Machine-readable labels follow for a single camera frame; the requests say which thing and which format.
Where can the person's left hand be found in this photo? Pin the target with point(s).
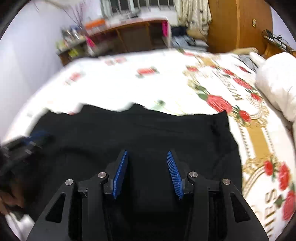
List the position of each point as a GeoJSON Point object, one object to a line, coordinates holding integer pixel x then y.
{"type": "Point", "coordinates": [9, 199]}

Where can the group of bottles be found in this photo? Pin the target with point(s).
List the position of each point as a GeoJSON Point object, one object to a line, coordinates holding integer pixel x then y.
{"type": "Point", "coordinates": [69, 37]}

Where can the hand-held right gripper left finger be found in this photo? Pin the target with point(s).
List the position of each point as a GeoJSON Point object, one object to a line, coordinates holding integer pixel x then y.
{"type": "Point", "coordinates": [120, 176]}

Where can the vase with blossom branches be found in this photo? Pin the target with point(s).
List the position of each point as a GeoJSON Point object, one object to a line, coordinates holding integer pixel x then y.
{"type": "Point", "coordinates": [76, 16]}

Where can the heart patterned curtain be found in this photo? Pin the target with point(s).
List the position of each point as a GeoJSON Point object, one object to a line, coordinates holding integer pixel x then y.
{"type": "Point", "coordinates": [192, 14]}

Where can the wooden wardrobe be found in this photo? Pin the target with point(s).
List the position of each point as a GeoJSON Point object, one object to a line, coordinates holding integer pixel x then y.
{"type": "Point", "coordinates": [231, 23]}

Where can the barred window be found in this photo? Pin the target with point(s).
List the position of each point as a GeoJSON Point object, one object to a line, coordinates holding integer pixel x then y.
{"type": "Point", "coordinates": [138, 7]}

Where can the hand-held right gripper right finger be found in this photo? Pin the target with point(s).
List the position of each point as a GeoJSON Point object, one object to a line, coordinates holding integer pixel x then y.
{"type": "Point", "coordinates": [175, 178]}

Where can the floral bedsheet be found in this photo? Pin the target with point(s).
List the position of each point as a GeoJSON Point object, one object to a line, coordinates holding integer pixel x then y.
{"type": "Point", "coordinates": [115, 85]}

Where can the wooden desk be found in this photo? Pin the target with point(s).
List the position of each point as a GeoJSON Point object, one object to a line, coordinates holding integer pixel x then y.
{"type": "Point", "coordinates": [134, 34]}

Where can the pile of dark clothes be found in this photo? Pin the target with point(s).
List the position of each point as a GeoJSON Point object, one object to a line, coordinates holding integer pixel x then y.
{"type": "Point", "coordinates": [185, 38]}

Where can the black jacket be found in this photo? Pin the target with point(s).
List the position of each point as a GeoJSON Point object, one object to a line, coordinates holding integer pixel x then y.
{"type": "Point", "coordinates": [150, 129]}

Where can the wooden headboard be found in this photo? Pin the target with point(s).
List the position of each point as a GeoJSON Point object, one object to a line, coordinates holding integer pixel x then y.
{"type": "Point", "coordinates": [269, 49]}

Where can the orange lidded storage box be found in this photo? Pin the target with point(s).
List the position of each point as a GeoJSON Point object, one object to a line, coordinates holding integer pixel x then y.
{"type": "Point", "coordinates": [94, 23]}

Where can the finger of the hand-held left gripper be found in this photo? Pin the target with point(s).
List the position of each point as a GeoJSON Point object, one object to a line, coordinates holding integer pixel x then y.
{"type": "Point", "coordinates": [37, 134]}
{"type": "Point", "coordinates": [39, 144]}

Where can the white duvet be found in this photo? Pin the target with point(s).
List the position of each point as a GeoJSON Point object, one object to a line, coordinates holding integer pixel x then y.
{"type": "Point", "coordinates": [277, 83]}

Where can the wall switch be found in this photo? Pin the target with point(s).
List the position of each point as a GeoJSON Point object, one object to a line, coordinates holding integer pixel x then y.
{"type": "Point", "coordinates": [254, 22]}

